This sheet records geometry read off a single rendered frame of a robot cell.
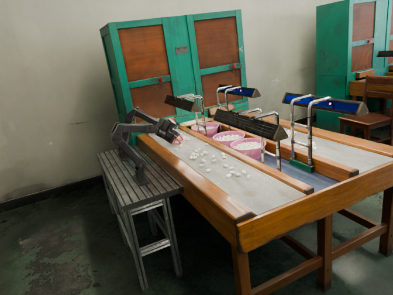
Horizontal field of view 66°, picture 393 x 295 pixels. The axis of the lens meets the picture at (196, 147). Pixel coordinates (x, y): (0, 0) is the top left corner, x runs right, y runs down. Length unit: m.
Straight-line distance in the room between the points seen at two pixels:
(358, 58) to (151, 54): 2.92
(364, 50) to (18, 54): 4.27
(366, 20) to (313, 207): 3.55
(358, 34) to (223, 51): 2.11
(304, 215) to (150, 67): 1.98
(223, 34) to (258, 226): 2.27
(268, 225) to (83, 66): 2.91
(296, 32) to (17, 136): 4.06
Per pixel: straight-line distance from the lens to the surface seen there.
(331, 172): 1.93
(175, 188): 1.96
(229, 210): 1.47
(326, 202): 1.72
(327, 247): 1.98
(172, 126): 2.13
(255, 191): 1.67
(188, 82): 3.11
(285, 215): 1.55
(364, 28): 4.83
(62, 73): 3.79
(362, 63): 4.85
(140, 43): 2.96
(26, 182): 4.04
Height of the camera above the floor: 1.53
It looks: 19 degrees down
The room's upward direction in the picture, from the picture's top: 8 degrees counter-clockwise
